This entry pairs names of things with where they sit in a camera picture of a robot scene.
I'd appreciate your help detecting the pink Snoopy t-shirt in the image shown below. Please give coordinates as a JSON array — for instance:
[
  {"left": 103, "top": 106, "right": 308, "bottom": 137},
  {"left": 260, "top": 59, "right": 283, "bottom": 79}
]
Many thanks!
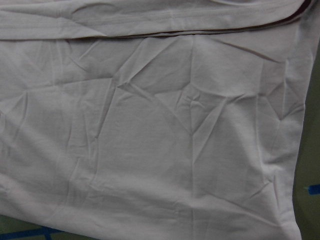
[{"left": 0, "top": 0, "right": 320, "bottom": 240}]

